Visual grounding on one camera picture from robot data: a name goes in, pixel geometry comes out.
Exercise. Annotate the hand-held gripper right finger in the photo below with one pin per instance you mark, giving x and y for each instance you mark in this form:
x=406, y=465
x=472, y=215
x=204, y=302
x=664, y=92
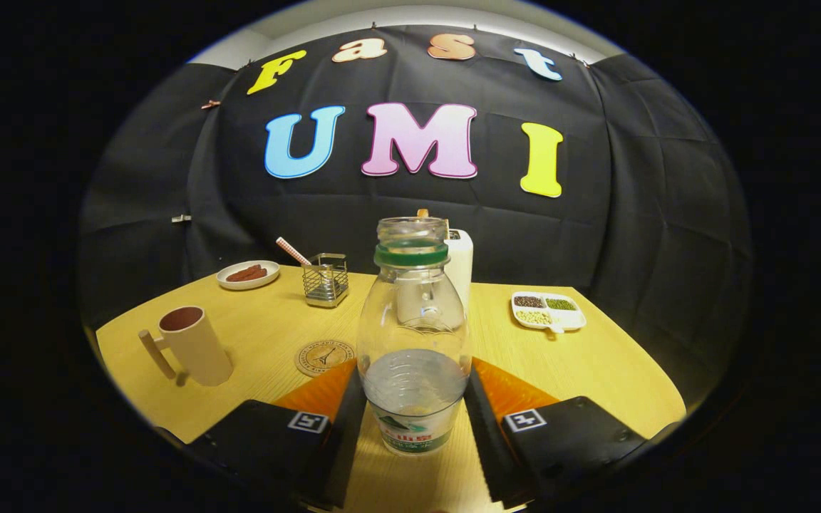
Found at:
x=485, y=442

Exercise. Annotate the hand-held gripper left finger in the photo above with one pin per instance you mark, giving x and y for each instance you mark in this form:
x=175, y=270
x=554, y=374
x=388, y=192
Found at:
x=346, y=445

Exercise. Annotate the round cork coaster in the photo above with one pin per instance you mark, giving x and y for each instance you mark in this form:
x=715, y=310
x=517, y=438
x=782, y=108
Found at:
x=321, y=356

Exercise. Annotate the clear plastic juice bottle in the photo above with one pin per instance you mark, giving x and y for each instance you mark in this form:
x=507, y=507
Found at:
x=414, y=342

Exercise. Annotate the wooden table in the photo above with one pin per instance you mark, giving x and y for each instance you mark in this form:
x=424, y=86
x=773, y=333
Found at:
x=581, y=370

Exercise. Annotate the white divided dish with beans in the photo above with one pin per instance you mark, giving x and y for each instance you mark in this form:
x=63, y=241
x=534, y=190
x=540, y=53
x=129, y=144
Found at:
x=549, y=313

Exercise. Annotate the white toaster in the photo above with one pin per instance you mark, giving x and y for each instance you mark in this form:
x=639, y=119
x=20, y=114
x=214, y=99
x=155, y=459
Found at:
x=462, y=271

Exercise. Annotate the round white plate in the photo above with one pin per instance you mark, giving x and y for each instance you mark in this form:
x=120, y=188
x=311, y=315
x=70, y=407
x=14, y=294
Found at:
x=268, y=279

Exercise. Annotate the brown food piece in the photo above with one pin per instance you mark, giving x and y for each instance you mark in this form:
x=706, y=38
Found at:
x=257, y=271
x=239, y=276

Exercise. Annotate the red striped straw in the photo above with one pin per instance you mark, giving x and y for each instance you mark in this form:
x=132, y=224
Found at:
x=291, y=250

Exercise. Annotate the black backdrop cloth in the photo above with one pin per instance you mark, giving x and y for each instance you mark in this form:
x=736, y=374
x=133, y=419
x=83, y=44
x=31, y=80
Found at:
x=631, y=214

